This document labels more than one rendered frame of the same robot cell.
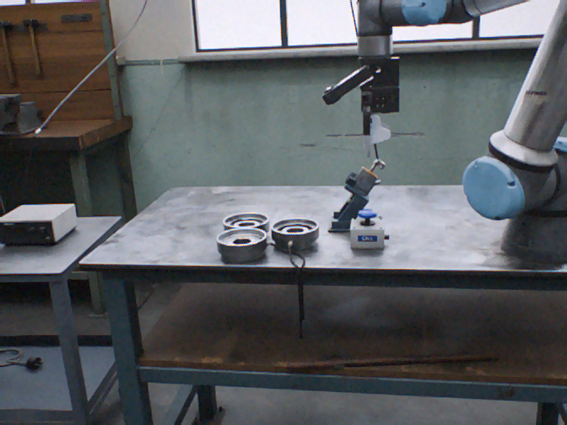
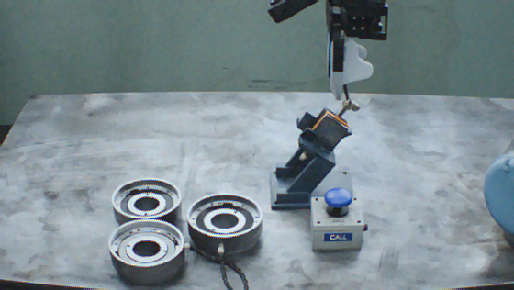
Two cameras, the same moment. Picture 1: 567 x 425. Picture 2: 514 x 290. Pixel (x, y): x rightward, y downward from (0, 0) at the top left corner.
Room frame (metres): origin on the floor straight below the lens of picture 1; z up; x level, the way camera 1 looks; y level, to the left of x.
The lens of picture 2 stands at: (0.36, 0.06, 1.43)
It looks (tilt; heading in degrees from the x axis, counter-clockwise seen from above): 30 degrees down; 351
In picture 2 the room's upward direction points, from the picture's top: straight up
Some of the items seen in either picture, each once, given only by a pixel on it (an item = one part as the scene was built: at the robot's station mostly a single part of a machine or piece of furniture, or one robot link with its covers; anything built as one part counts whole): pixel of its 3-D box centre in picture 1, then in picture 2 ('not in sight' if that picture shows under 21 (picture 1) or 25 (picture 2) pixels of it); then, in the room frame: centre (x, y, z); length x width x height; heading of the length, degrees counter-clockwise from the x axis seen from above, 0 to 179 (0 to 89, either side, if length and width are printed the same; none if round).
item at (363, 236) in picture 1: (369, 233); (340, 222); (1.16, -0.18, 0.82); 0.08 x 0.07 x 0.05; 81
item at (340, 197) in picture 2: (367, 221); (338, 207); (1.17, -0.17, 0.85); 0.04 x 0.04 x 0.05
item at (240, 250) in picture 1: (241, 245); (147, 253); (1.14, 0.09, 0.82); 0.10 x 0.10 x 0.04
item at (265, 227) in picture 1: (246, 228); (147, 208); (1.24, 0.09, 0.82); 0.10 x 0.10 x 0.04
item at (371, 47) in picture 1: (375, 47); not in sight; (1.28, -0.21, 1.20); 0.08 x 0.08 x 0.05
